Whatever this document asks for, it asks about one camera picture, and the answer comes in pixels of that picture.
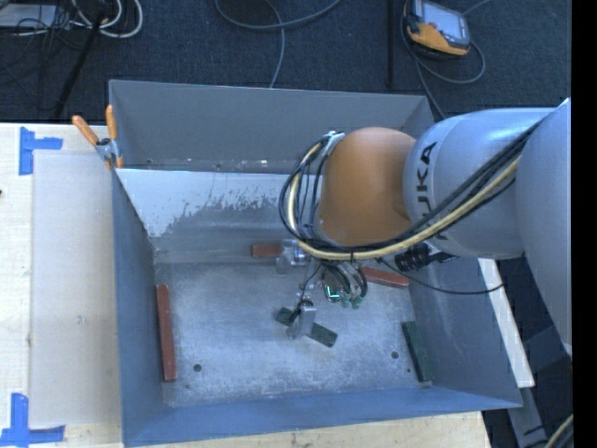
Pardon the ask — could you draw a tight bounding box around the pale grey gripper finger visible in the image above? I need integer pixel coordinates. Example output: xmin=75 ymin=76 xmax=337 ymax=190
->
xmin=285 ymin=301 xmax=319 ymax=341

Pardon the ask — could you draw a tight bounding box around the black cylinder on white bracket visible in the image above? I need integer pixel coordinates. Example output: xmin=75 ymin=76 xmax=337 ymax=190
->
xmin=394 ymin=242 xmax=459 ymax=273

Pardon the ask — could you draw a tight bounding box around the grey metal bin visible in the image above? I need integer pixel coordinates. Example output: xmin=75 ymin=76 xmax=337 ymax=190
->
xmin=107 ymin=79 xmax=524 ymax=448

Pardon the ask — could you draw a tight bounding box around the dark green block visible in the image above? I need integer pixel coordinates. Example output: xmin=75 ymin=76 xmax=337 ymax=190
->
xmin=401 ymin=320 xmax=434 ymax=384
xmin=274 ymin=306 xmax=339 ymax=349

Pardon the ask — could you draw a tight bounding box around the pale wood flat board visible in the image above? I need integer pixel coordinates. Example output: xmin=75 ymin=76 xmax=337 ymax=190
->
xmin=28 ymin=149 xmax=123 ymax=431

